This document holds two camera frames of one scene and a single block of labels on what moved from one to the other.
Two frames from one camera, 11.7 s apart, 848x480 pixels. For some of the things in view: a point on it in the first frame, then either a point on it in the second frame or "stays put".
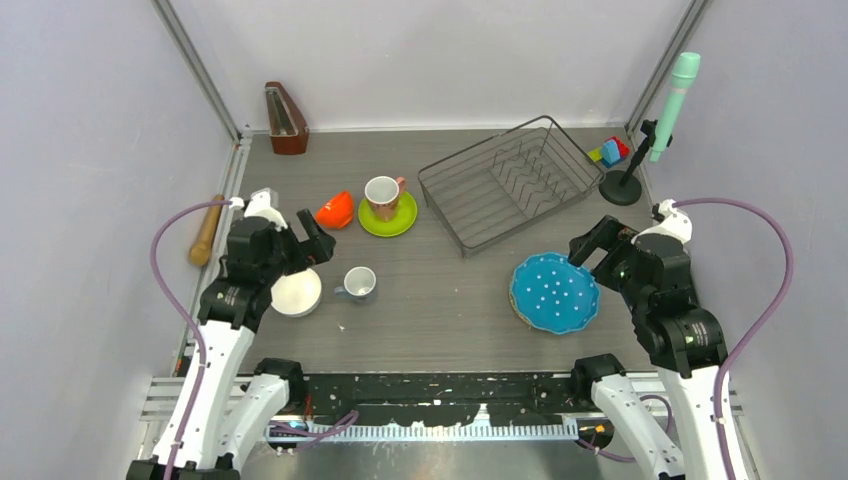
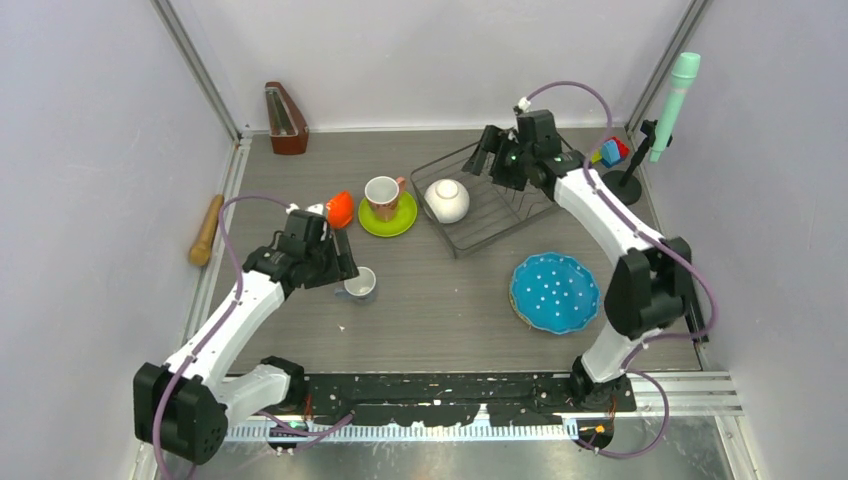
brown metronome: (288, 126) stays put
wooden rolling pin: (198, 253) stays put
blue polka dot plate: (551, 294) stays put
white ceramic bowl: (297, 294) to (446, 201)
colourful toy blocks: (612, 152) stays put
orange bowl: (337, 211) stays put
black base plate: (506, 398) stays put
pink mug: (382, 194) stays put
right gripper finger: (605, 235) to (489, 142)
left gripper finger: (319, 247) to (346, 265)
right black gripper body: (613, 271) to (509, 164)
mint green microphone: (686, 66) stays put
